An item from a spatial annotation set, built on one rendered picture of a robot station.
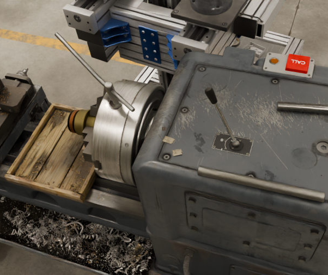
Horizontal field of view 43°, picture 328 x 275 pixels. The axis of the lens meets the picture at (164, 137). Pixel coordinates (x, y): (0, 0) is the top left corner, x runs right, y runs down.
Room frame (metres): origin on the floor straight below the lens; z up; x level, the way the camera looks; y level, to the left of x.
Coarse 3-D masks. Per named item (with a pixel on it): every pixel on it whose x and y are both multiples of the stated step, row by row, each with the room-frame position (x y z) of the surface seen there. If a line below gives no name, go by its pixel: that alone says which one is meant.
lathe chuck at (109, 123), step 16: (128, 80) 0.93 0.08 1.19; (128, 96) 0.82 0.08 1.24; (112, 112) 0.77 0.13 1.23; (128, 112) 0.76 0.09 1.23; (96, 128) 0.75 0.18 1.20; (112, 128) 0.73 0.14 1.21; (96, 144) 0.72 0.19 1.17; (112, 144) 0.70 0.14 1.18; (112, 160) 0.68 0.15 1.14; (112, 176) 0.67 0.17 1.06
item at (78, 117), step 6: (72, 114) 0.90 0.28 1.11; (78, 114) 0.89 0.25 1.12; (84, 114) 0.88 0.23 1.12; (72, 120) 0.88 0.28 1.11; (78, 120) 0.87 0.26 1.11; (84, 120) 0.86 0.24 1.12; (90, 120) 0.86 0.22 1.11; (72, 126) 0.86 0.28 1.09; (78, 126) 0.85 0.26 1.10; (84, 126) 0.85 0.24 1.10; (90, 126) 0.85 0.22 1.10; (72, 132) 0.87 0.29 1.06; (78, 132) 0.85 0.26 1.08
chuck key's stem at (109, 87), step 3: (108, 81) 0.80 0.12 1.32; (105, 84) 0.79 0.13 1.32; (108, 84) 0.79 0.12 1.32; (111, 84) 0.79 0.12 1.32; (105, 87) 0.79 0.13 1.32; (108, 87) 0.78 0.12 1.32; (111, 87) 0.78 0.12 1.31; (108, 90) 0.78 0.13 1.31; (111, 90) 0.78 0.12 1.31; (108, 93) 0.79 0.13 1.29; (111, 93) 0.78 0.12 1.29; (111, 96) 0.79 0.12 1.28; (111, 99) 0.79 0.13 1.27; (114, 99) 0.79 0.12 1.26; (114, 102) 0.79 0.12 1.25; (117, 102) 0.80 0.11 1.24
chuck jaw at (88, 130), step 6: (84, 132) 0.82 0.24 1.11; (90, 132) 0.82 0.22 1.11; (84, 138) 0.80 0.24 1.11; (90, 138) 0.79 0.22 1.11; (84, 144) 0.78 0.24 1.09; (90, 144) 0.77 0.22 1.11; (84, 150) 0.75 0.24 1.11; (90, 150) 0.74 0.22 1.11; (84, 156) 0.73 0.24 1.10; (90, 156) 0.73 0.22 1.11; (90, 162) 0.72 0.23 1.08; (96, 162) 0.70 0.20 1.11
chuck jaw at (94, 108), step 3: (120, 81) 0.92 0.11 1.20; (123, 81) 0.92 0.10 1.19; (126, 81) 0.93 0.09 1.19; (105, 90) 0.91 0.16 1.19; (105, 93) 0.90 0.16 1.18; (102, 96) 0.92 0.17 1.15; (99, 99) 0.90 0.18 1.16; (96, 102) 0.89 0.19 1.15; (99, 102) 0.89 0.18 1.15; (93, 105) 0.90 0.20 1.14; (96, 105) 0.89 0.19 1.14; (99, 105) 0.89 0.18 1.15; (90, 108) 0.89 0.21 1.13; (93, 108) 0.89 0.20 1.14; (96, 108) 0.88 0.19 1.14; (90, 111) 0.88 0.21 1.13; (93, 111) 0.88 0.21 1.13; (96, 111) 0.88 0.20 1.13; (90, 114) 0.88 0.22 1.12; (93, 114) 0.88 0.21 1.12
